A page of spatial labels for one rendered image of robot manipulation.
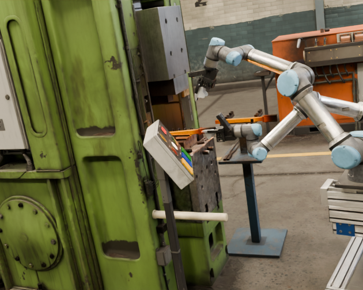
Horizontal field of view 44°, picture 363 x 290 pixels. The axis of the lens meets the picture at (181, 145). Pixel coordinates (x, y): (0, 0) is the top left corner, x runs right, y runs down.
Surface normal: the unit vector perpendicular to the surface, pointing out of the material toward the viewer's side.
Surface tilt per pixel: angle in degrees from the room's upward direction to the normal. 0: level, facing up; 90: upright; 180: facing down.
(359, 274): 0
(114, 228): 90
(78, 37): 89
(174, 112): 90
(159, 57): 90
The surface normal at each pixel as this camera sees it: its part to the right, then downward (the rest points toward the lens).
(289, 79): -0.78, 0.21
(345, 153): -0.61, 0.39
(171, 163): 0.02, 0.26
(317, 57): -0.30, 0.29
